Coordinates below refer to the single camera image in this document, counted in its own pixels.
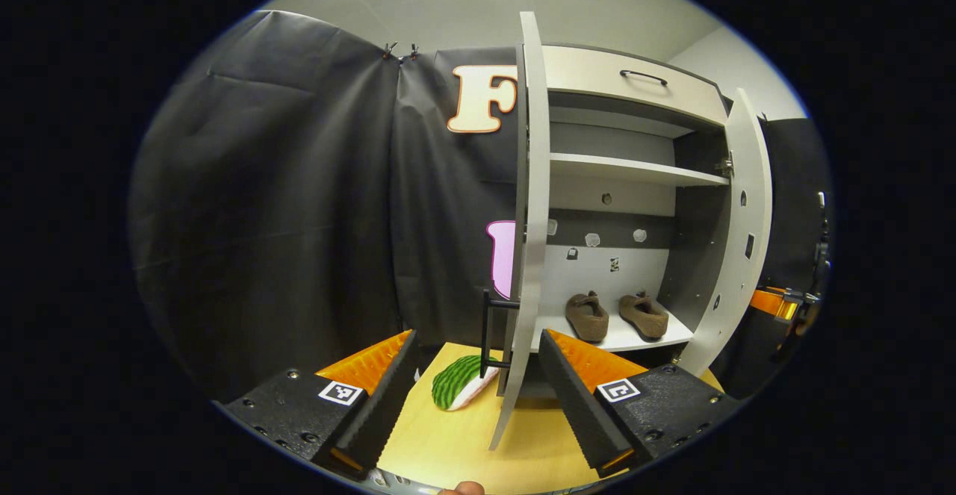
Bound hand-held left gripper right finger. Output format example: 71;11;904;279
538;329;744;479

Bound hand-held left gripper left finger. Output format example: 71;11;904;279
217;329;419;481

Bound brown felt shoe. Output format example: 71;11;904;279
618;290;670;341
565;290;610;343

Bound black door handle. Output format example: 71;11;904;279
482;290;520;370

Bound white door with camera sticker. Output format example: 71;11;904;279
488;11;552;452

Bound white shoe cabinet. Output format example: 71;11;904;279
541;43;736;376

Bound watermelon slice toy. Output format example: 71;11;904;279
431;354;501;412

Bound black backdrop cloth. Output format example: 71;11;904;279
128;10;834;406

